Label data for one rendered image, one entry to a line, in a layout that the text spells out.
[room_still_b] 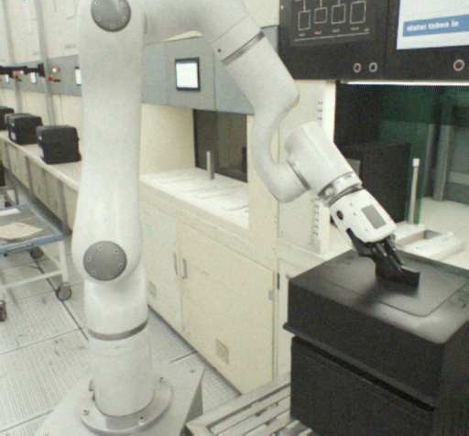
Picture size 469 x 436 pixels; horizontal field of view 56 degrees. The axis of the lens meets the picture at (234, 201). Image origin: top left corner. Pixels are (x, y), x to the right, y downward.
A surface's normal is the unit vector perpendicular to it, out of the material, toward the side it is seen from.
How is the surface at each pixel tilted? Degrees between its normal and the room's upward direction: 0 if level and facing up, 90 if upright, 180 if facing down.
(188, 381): 0
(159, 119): 90
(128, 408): 90
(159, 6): 105
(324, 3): 90
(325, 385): 90
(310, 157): 72
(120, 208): 64
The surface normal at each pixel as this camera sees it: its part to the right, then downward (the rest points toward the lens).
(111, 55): 0.11, 0.83
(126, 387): 0.34, 0.25
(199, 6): 0.03, 0.60
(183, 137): 0.57, 0.22
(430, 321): -0.01, -0.96
